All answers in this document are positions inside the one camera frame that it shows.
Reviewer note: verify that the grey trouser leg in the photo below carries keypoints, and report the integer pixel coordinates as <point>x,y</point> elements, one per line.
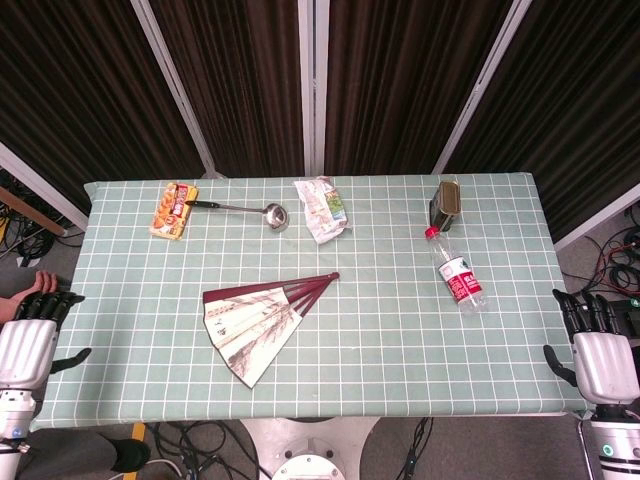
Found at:
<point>70,455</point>

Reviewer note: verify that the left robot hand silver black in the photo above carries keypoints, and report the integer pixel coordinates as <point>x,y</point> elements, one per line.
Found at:
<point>25,350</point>

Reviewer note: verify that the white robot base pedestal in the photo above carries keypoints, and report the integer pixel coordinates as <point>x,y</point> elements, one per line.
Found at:
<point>310,450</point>

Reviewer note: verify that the clear plastic bottle red label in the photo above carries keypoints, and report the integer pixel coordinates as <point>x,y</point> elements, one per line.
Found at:
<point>462,285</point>

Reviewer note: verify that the brown wooden plank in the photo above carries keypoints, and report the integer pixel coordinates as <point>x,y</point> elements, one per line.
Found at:
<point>30,210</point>

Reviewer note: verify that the person bare hand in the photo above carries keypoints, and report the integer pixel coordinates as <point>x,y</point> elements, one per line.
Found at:
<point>46,281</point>

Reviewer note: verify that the dark pleated partition panel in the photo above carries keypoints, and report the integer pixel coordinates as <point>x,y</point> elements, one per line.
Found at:
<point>240,85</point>
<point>400,85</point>
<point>565,110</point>
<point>75,100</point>

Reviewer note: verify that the red paper folding fan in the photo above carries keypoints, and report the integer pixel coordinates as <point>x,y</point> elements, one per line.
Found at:
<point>250,325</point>

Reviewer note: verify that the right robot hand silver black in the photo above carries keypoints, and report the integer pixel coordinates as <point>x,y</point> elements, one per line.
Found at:
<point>605,365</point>

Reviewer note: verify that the black shoe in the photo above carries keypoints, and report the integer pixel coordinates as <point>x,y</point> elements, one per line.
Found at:
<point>132,454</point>

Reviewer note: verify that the crumpled white snack wrapper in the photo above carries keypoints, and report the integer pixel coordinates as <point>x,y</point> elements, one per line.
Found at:
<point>317,210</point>

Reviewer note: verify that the person bare forearm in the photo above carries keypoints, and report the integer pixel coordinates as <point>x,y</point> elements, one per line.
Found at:
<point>9,306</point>

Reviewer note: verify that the olive green tin can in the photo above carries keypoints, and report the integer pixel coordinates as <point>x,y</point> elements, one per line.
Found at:
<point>445,205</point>

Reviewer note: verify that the green checked tablecloth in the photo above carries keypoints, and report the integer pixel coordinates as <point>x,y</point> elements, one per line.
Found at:
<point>375,350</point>

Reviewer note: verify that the orange snack box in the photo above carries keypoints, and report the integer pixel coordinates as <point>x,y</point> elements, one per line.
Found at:
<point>172,212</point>

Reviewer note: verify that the black power strip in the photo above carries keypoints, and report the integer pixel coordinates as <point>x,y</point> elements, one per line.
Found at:
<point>631,302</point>

